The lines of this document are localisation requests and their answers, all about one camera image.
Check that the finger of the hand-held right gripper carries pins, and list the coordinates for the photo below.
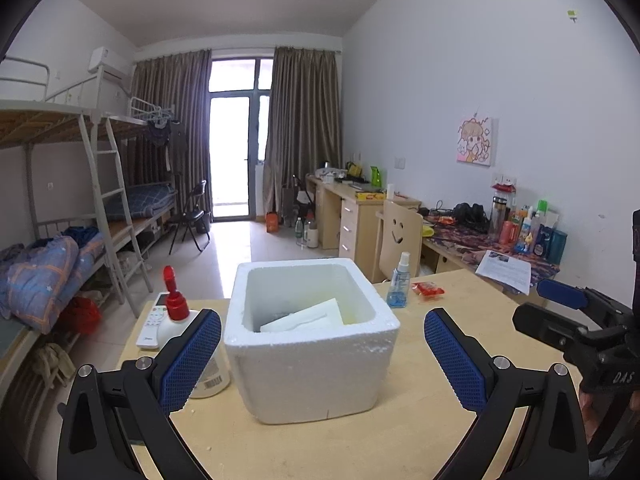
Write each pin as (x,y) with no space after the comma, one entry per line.
(540,322)
(562,292)

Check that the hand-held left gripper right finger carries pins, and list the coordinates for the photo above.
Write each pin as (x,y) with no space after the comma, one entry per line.
(455,360)

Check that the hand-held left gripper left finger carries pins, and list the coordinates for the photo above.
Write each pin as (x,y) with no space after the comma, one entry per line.
(192,360)

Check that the white foam box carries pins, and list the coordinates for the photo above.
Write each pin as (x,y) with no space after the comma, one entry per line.
(310,365)

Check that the white tissue paper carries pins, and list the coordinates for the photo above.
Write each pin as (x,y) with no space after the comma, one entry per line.
(310,317)

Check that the white pump bottle red cap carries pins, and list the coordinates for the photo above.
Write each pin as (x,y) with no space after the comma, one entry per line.
(172,330)

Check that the white remote control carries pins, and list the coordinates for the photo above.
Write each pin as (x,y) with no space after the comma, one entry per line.
(152,322)

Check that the printed paper sheet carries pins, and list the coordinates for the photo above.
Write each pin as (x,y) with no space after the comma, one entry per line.
(502,270)

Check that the cluster of toiletry bottles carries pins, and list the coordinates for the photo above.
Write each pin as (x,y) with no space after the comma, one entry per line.
(530,232)

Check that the red snack packet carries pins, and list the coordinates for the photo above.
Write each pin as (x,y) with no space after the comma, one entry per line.
(427,289)

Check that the blue spray bottle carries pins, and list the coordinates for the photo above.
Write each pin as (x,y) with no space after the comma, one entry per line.
(398,292)

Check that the desk with patterned cloth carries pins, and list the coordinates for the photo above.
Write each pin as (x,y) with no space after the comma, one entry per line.
(465,250)

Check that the red bag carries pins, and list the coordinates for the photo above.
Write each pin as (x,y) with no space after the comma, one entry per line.
(82,316)

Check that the black headphones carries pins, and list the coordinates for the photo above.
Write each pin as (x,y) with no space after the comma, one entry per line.
(470,216)

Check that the wooden chair with smiley face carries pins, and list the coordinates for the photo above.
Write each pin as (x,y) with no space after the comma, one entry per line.
(400,240)

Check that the black folding chair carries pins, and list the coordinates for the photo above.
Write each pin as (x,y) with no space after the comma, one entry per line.
(192,220)

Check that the white cloth bundle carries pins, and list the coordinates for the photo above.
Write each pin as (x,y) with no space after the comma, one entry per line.
(50,362)

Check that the orange floor container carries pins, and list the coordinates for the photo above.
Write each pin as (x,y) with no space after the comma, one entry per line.
(271,222)

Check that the blue checked quilt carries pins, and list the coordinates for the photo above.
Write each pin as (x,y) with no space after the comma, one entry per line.
(50,275)

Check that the dark blue folded quilt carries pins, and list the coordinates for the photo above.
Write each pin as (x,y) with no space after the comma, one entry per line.
(142,200)

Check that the wooden desk with drawers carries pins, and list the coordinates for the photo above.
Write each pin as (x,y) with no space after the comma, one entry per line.
(355,220)

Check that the glass balcony door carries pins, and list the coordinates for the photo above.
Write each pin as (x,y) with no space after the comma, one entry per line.
(230,150)

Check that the dark hanging clothes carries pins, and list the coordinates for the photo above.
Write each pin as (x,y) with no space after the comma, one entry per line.
(160,134)

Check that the brown curtain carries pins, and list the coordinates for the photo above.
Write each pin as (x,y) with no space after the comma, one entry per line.
(170,125)
(305,120)

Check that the white metal bunk bed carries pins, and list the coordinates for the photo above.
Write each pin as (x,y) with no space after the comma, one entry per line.
(45,125)

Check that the white air conditioner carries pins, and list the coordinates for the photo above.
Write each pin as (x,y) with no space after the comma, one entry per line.
(107,62)

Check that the pink cartoon wall picture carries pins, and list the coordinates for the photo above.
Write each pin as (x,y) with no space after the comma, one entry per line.
(476,140)

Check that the white wall switch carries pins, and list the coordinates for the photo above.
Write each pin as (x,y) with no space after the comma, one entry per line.
(400,162)

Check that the green wall hook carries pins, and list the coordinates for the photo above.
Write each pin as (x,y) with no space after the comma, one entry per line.
(571,14)

